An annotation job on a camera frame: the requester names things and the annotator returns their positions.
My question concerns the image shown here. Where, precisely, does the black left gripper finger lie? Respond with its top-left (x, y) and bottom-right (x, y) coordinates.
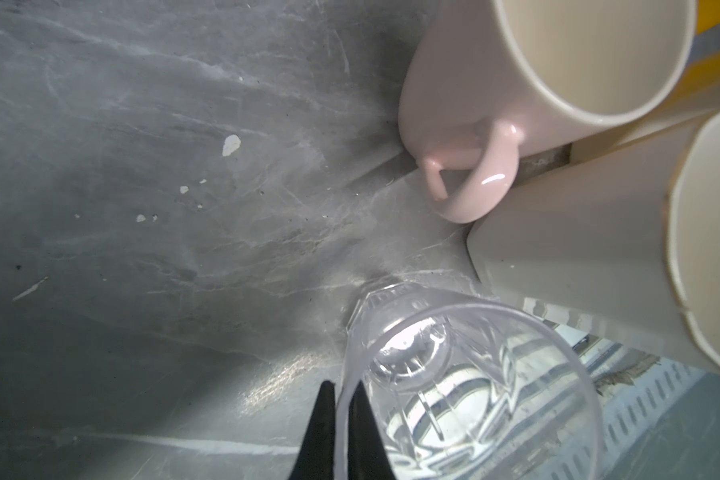
top-left (289, 380), bottom-right (395, 479)

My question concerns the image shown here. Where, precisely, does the clear glass cup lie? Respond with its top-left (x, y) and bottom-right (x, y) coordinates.
top-left (334, 282), bottom-right (605, 479)

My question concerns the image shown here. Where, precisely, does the white mug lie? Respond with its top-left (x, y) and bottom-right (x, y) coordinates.
top-left (467, 82), bottom-right (720, 374)

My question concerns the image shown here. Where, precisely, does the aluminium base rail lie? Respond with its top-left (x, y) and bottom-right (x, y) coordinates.
top-left (523, 298), bottom-right (705, 479)

